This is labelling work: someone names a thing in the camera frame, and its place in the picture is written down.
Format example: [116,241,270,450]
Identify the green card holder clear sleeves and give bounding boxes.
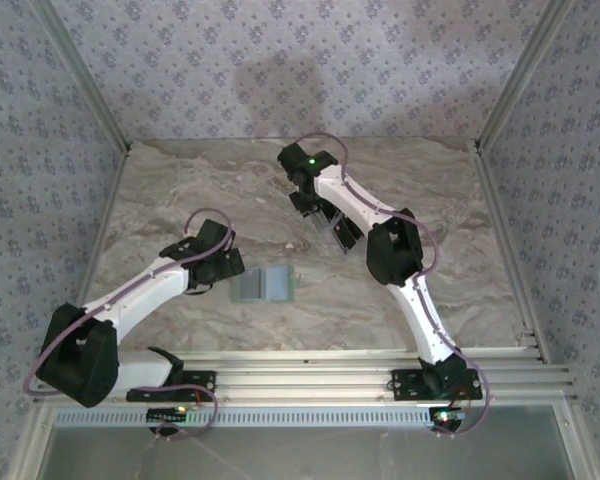
[231,266,301,305]

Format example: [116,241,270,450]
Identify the small circuit board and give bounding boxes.
[146,406,190,424]
[428,407,467,432]

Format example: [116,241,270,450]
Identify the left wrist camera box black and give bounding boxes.
[194,218,235,250]

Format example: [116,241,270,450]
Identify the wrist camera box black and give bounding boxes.
[277,141,307,174]
[194,218,235,250]

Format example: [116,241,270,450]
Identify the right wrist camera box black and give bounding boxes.
[277,141,307,174]

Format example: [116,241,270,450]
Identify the aluminium table side rail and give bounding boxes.
[77,147,134,306]
[473,147,554,364]

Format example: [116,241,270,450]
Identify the aluminium table edge rail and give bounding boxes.
[172,349,551,370]

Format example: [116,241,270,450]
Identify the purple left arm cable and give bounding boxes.
[22,208,235,445]

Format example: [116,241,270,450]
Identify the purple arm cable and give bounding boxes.
[295,131,490,440]
[22,208,235,445]

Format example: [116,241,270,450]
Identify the wide aluminium base rail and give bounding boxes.
[33,367,579,405]

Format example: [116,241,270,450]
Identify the grey slotted cable duct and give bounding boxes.
[52,405,437,429]

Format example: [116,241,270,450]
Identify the aluminium frame corner post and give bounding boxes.
[32,0,134,154]
[473,0,580,154]

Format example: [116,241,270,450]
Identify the aluminium lower frame post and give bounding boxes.
[9,404,54,480]
[554,404,599,480]

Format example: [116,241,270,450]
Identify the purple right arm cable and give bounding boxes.
[295,131,490,440]

